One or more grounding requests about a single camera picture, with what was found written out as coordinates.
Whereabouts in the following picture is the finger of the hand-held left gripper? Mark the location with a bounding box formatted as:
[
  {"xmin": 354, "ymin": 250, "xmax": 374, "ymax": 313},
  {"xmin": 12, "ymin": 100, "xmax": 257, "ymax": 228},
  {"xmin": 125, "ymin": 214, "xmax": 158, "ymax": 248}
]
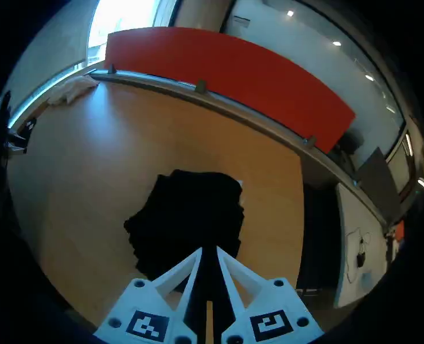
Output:
[
  {"xmin": 4, "ymin": 134, "xmax": 29, "ymax": 154},
  {"xmin": 17, "ymin": 117, "xmax": 38, "ymax": 140}
]

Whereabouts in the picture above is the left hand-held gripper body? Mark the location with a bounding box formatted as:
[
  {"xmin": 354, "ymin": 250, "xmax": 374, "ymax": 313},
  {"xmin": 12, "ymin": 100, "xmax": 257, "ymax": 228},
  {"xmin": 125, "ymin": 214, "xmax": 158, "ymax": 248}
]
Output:
[{"xmin": 0, "ymin": 91, "xmax": 14, "ymax": 158}]

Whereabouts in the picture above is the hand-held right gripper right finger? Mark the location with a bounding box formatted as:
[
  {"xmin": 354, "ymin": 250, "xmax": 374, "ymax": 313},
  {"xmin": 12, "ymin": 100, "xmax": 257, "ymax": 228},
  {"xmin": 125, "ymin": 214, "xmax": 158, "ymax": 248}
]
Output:
[{"xmin": 208, "ymin": 246, "xmax": 326, "ymax": 344}]

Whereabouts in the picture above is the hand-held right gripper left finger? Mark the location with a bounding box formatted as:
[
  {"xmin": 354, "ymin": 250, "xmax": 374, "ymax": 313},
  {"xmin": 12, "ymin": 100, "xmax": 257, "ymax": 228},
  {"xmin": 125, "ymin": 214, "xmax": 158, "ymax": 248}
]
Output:
[{"xmin": 92, "ymin": 246, "xmax": 209, "ymax": 344}]

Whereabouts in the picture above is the black towel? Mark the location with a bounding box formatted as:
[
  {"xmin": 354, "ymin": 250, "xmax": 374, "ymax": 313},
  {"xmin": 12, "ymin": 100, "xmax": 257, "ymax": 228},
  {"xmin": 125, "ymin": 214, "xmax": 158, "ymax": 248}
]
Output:
[{"xmin": 123, "ymin": 169, "xmax": 247, "ymax": 284}]

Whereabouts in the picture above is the heap of white towels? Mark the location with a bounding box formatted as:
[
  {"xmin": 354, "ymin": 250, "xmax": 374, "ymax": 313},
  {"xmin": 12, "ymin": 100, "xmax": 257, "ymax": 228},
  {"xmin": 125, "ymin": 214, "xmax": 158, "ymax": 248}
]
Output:
[{"xmin": 48, "ymin": 75, "xmax": 100, "ymax": 107}]

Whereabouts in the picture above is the white desk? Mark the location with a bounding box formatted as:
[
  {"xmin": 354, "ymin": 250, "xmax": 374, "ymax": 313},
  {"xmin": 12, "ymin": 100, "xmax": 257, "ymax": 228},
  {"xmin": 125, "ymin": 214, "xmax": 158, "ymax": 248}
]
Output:
[{"xmin": 334, "ymin": 182, "xmax": 392, "ymax": 310}]

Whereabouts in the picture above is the grey desk screen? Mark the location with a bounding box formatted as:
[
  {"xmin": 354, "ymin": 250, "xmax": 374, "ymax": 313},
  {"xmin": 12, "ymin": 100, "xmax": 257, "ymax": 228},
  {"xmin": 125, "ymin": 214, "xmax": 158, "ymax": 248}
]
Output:
[{"xmin": 355, "ymin": 146, "xmax": 403, "ymax": 218}]

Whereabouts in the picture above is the red desk screen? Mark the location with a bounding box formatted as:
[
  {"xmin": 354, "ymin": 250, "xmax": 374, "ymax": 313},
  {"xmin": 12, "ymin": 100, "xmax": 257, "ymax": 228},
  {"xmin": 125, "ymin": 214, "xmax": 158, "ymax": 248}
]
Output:
[{"xmin": 88, "ymin": 26, "xmax": 357, "ymax": 155}]

